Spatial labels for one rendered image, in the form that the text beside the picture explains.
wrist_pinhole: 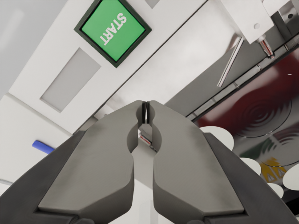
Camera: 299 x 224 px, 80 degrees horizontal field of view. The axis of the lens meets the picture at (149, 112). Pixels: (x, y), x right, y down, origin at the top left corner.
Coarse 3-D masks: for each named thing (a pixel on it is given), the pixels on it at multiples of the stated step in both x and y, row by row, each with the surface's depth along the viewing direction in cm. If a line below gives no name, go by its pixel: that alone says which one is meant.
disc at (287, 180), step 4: (292, 168) 37; (296, 168) 37; (288, 172) 38; (292, 172) 38; (296, 172) 38; (284, 176) 39; (288, 176) 39; (292, 176) 39; (296, 176) 39; (284, 180) 39; (288, 180) 39; (292, 180) 39; (296, 180) 39; (284, 184) 40; (288, 184) 40; (292, 184) 40; (296, 184) 40; (292, 188) 41; (296, 188) 41
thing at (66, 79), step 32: (128, 0) 17; (160, 0) 17; (192, 0) 17; (64, 32) 19; (160, 32) 18; (32, 64) 20; (64, 64) 20; (96, 64) 21; (128, 64) 20; (32, 96) 22; (64, 96) 23; (96, 96) 22; (64, 128) 25
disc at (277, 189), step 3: (267, 183) 40; (270, 183) 40; (270, 186) 40; (273, 186) 40; (276, 186) 40; (279, 186) 40; (273, 189) 41; (276, 189) 41; (279, 189) 41; (282, 189) 41; (276, 192) 41; (279, 192) 41; (282, 192) 41; (279, 195) 42; (282, 195) 42
